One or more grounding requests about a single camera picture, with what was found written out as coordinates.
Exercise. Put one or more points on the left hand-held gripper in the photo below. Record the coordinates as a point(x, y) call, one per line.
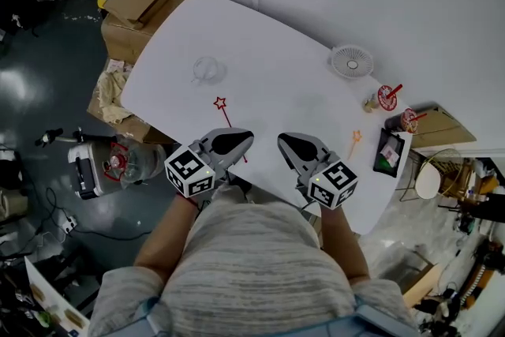
point(189, 171)

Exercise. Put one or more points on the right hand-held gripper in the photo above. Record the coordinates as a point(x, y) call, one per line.
point(333, 183)

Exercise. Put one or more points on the red star wand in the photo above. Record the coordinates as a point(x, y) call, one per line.
point(227, 118)

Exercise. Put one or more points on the orange star wand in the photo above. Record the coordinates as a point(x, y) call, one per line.
point(352, 148)

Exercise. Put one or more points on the clear glass cup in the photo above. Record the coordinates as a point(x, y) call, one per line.
point(205, 69)

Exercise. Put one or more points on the person's left forearm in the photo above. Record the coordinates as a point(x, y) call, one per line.
point(165, 240)

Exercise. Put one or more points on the person's right forearm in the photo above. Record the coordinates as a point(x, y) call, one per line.
point(341, 244)

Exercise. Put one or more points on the pale drink cup red lid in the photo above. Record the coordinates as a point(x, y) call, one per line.
point(387, 98)

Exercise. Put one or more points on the dark drink cup red straw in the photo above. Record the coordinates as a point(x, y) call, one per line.
point(408, 120)

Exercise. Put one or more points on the red wrist band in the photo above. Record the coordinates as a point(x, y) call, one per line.
point(191, 201)

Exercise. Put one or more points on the green packet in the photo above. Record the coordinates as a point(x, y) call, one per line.
point(384, 164)

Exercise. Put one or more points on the white pink packet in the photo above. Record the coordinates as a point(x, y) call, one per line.
point(390, 152)

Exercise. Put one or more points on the black tray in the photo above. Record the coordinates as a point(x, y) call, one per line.
point(388, 135)

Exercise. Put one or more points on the white desk fan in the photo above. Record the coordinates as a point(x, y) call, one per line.
point(352, 64)

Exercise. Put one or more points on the person's grey striped shirt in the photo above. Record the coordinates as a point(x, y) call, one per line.
point(252, 268)

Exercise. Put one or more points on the beige cloth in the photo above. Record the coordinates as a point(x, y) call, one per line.
point(112, 98)

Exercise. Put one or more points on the pale paper packet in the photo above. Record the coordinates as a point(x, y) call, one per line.
point(118, 66)

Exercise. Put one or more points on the brown cardboard sheet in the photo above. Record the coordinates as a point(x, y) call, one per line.
point(442, 128)

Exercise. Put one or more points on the silver scooter suitcase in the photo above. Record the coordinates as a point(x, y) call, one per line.
point(84, 169)

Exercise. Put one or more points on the large cardboard box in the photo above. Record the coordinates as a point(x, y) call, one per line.
point(122, 35)

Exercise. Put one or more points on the cluttered wooden shelf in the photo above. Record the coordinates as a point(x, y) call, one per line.
point(473, 185)

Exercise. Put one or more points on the flat cardboard box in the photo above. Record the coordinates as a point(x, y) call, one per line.
point(136, 0)

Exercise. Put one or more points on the light wooden cabinet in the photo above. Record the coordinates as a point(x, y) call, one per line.
point(422, 288)

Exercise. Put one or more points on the white power strip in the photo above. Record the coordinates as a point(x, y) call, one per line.
point(69, 225)

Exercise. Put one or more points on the white side table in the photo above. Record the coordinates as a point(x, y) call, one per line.
point(51, 296)

